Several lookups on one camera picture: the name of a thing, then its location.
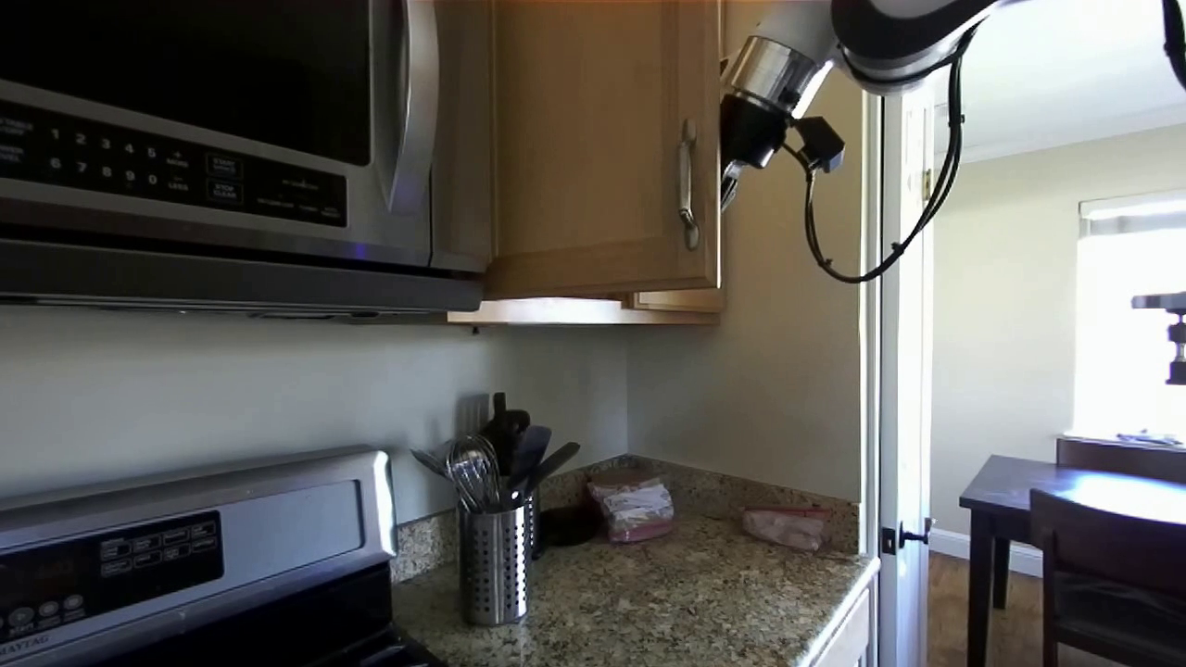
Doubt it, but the plastic bag of items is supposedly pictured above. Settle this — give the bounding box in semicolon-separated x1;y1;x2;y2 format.
589;477;674;545

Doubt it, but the left metal door handle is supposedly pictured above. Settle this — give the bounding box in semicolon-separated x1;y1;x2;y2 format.
678;118;700;254

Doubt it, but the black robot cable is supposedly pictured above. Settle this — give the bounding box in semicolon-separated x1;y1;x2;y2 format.
783;53;972;288

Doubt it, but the front perforated utensil holder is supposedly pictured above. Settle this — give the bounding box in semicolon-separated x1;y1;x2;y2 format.
459;508;528;628

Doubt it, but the dark wooden chair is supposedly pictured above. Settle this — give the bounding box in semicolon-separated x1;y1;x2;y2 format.
1031;493;1186;667

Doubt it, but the small black pan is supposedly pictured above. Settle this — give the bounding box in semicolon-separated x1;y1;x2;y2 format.
536;508;603;548

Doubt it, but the stainless steel stove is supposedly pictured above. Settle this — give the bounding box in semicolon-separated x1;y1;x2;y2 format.
0;449;443;667

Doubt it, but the left wooden cabinet door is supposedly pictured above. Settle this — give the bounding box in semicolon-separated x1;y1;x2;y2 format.
484;0;722;297

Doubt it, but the rear perforated utensil holder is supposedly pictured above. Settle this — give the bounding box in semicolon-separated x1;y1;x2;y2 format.
521;493;541;560

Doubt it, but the stainless steel microwave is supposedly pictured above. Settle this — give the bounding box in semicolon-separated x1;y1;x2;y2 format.
0;0;488;320

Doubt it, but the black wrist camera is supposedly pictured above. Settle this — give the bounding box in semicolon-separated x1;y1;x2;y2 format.
794;116;843;170

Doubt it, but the pink sponge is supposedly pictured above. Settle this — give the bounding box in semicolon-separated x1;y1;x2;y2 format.
742;513;827;554

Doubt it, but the white door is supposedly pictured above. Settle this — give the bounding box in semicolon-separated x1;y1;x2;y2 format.
877;92;940;667

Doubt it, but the perforated utensil holder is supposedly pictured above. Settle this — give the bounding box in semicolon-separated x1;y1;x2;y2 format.
459;508;528;628
521;493;541;560

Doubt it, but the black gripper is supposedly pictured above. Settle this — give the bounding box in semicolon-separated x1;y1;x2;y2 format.
720;98;784;209

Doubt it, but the metal whisk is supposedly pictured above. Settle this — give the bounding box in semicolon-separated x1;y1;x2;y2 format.
443;449;496;513

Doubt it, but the black spatula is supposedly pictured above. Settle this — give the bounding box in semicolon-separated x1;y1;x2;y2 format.
505;425;551;499

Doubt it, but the dark wooden table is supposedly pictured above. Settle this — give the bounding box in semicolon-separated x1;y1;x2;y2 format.
961;455;1186;667

